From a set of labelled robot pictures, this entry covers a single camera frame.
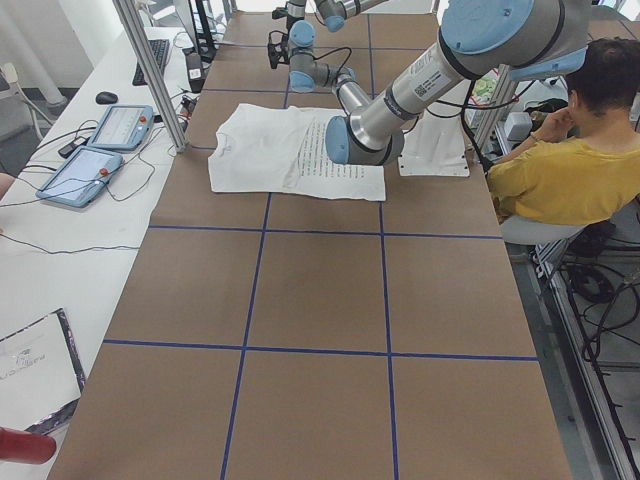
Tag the white long-sleeve printed shirt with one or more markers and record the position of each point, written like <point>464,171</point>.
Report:
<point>283,151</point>

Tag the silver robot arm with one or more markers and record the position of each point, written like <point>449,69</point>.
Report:
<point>536,39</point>
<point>333,13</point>

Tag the black power adapter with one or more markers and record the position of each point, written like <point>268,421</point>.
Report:
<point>195,72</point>

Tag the upper blue teach pendant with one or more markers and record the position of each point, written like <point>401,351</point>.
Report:
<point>122,127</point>

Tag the blue teach pendant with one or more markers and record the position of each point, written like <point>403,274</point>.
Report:
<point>122,127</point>
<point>82,177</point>

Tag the person in yellow shirt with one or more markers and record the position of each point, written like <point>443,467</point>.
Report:
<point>581,166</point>

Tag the lower blue teach pendant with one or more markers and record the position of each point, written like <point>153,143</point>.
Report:
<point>82,177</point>

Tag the black computer mouse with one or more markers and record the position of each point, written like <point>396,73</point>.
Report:
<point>106,98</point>

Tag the small black phone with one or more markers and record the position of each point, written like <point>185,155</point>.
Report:
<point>67,150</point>

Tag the red cylinder object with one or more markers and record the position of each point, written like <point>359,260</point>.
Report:
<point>25,447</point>

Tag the white camera pole base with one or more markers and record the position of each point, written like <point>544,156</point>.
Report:
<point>435,147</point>

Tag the aluminium frame post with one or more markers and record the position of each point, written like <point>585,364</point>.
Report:
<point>135,31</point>

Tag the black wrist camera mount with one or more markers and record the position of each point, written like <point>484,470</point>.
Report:
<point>277,50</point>

